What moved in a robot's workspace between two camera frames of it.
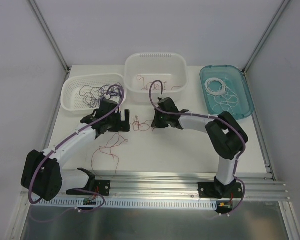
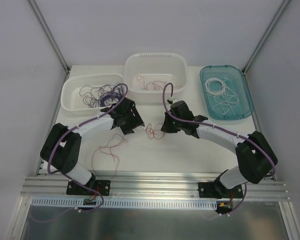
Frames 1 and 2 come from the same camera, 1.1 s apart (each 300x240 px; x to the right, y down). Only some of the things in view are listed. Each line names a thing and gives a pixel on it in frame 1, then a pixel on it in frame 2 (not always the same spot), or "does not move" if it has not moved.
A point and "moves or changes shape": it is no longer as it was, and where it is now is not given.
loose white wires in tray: (227, 101) does not move
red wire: (142, 127) moves or changes shape
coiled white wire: (213, 93) does not move
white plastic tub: (141, 68) does not move
